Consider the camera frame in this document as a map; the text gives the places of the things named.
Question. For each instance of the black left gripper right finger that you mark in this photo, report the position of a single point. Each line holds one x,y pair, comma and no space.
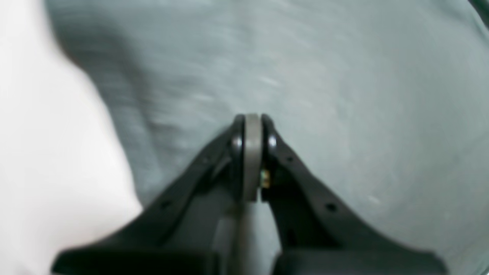
319,234

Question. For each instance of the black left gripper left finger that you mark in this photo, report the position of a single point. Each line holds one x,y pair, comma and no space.
174,235

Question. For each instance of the dark grey t-shirt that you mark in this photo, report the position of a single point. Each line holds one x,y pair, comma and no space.
386,101

